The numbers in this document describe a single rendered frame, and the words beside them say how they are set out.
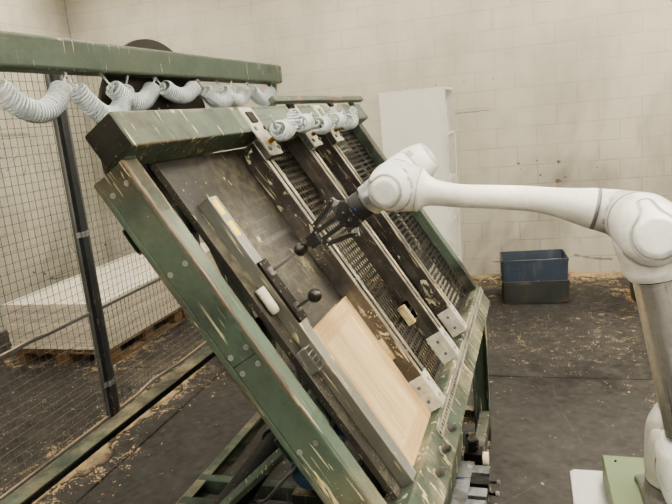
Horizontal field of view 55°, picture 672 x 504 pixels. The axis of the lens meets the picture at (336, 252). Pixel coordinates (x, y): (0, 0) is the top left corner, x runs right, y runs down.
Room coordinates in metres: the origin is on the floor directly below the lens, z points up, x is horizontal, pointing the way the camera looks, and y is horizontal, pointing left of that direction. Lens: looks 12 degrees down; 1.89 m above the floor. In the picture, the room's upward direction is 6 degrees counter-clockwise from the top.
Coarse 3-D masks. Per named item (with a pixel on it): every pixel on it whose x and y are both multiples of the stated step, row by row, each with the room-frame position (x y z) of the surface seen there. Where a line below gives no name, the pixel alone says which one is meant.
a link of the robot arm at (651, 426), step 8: (656, 408) 1.49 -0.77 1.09; (648, 416) 1.51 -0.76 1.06; (656, 416) 1.47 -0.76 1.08; (648, 424) 1.49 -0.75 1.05; (656, 424) 1.46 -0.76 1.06; (648, 432) 1.49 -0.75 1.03; (656, 432) 1.45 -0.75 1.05; (648, 440) 1.47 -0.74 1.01; (648, 448) 1.47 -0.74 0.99; (648, 456) 1.46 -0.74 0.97; (648, 464) 1.47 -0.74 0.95; (648, 472) 1.48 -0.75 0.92; (648, 480) 1.48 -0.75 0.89; (656, 480) 1.46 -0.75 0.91
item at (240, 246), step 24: (216, 216) 1.72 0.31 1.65; (240, 240) 1.71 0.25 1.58; (240, 264) 1.70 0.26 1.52; (288, 312) 1.66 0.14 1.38; (312, 336) 1.67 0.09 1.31; (336, 384) 1.63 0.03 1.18; (360, 408) 1.61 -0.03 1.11; (384, 432) 1.62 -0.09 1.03; (384, 456) 1.59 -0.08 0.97; (408, 480) 1.57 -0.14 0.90
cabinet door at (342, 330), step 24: (336, 312) 1.92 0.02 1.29; (336, 336) 1.82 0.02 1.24; (360, 336) 1.95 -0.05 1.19; (336, 360) 1.72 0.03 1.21; (360, 360) 1.84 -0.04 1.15; (384, 360) 1.96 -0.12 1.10; (360, 384) 1.75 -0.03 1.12; (384, 384) 1.86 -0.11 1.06; (408, 384) 1.99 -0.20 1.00; (384, 408) 1.76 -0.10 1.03; (408, 408) 1.88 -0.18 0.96; (408, 432) 1.77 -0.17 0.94; (408, 456) 1.68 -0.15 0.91
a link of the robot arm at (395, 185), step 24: (384, 168) 1.44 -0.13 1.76; (408, 168) 1.46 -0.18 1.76; (384, 192) 1.41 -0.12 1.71; (408, 192) 1.42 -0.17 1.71; (432, 192) 1.45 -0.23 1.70; (456, 192) 1.45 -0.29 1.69; (480, 192) 1.47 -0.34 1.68; (504, 192) 1.49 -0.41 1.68; (528, 192) 1.51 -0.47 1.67; (552, 192) 1.52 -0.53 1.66; (576, 192) 1.51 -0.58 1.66; (600, 192) 1.49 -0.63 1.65; (576, 216) 1.49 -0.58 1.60
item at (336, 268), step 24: (288, 120) 2.12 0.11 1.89; (264, 144) 2.11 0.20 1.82; (264, 168) 2.13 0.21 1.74; (288, 192) 2.11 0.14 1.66; (288, 216) 2.11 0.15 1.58; (312, 216) 2.13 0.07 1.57; (336, 264) 2.06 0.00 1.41; (336, 288) 2.07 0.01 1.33; (360, 288) 2.05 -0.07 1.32; (360, 312) 2.04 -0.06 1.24; (384, 336) 2.02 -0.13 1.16; (408, 360) 2.00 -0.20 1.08; (432, 384) 2.00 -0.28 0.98; (432, 408) 1.97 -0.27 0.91
